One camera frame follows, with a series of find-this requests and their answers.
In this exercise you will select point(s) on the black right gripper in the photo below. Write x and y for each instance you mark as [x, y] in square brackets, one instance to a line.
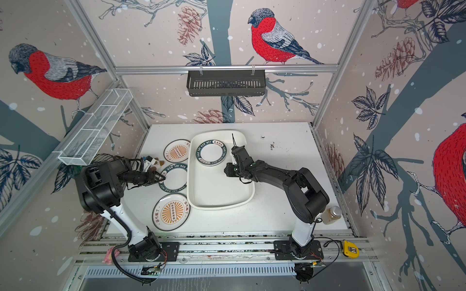
[230, 171]

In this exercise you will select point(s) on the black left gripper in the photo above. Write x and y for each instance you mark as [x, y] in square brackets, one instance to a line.
[151, 180]

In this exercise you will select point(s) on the green rim plate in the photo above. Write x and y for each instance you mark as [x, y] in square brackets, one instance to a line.
[211, 152]
[176, 176]

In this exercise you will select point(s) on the orange sunburst plate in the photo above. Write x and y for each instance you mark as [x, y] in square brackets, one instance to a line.
[171, 212]
[177, 151]

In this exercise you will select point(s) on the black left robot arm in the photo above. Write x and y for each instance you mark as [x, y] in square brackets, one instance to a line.
[101, 188]

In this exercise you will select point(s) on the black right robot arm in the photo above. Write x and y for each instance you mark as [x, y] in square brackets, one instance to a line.
[306, 196]

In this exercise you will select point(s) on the white plastic bin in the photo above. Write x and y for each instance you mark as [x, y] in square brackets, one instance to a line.
[208, 188]

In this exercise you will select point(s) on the brown cookies pile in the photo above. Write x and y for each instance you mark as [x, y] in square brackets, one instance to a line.
[156, 164]

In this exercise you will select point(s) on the pink small object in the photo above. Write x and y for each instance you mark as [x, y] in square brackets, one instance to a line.
[108, 257]

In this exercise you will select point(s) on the glass spice jar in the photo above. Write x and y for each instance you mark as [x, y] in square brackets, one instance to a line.
[331, 215]

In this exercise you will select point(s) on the yellow tape measure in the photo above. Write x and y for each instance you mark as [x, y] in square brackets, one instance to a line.
[350, 250]

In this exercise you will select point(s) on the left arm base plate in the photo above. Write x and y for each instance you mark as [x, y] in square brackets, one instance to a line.
[171, 250]

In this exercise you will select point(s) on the white wire mesh basket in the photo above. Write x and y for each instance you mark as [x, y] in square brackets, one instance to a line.
[98, 124]

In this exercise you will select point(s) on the aluminium rail front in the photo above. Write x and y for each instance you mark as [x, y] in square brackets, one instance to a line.
[256, 249]

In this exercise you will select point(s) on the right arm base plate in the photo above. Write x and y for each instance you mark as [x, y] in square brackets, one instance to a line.
[290, 250]

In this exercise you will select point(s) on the black wall basket shelf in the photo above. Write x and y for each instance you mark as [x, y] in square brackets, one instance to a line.
[226, 83]

